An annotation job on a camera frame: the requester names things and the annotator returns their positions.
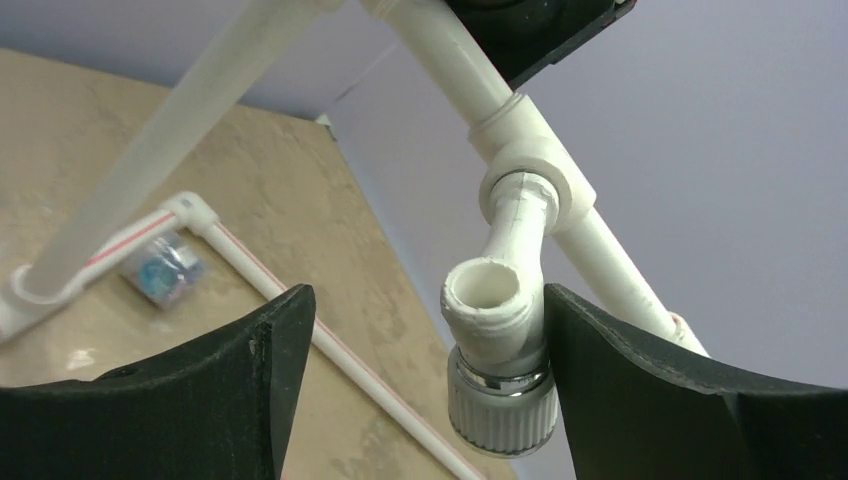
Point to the white PVC pipe frame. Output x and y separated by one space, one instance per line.
506 129

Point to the white faucet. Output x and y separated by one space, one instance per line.
501 390

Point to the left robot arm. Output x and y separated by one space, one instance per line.
523 37

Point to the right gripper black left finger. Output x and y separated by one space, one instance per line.
220 406

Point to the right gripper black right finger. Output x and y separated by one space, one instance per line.
636 406

